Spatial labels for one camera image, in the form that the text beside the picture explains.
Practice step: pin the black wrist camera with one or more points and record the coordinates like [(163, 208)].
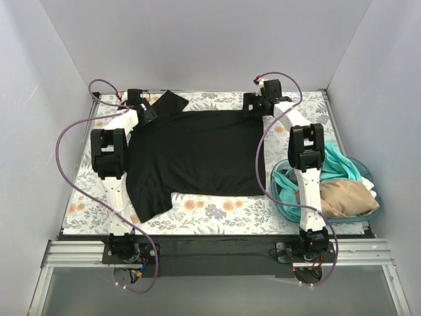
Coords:
[(134, 96), (272, 90)]

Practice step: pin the white t shirt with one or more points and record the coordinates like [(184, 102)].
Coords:
[(369, 186)]

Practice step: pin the black t shirt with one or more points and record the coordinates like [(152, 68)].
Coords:
[(214, 153)]

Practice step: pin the aluminium front rail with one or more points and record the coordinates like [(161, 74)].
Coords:
[(352, 252)]

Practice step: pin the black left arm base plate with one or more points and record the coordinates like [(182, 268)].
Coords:
[(128, 249)]

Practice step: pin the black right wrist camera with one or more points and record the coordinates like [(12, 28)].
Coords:
[(272, 90)]

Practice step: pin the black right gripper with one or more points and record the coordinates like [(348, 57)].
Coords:
[(249, 104)]

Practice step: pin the floral patterned table mat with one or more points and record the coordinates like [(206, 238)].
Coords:
[(199, 214)]

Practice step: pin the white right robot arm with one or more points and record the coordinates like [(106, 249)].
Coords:
[(305, 155)]

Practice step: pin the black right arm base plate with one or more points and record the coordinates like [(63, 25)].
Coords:
[(307, 247)]

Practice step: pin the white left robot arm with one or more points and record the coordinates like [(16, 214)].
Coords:
[(110, 158)]

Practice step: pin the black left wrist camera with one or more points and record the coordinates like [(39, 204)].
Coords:
[(134, 96)]

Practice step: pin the beige t shirt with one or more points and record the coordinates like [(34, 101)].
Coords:
[(341, 198)]

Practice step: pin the clear blue plastic basket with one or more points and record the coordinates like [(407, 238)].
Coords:
[(284, 185)]

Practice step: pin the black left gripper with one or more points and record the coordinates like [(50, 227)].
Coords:
[(147, 114)]

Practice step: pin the teal t shirt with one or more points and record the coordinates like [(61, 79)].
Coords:
[(293, 213)]

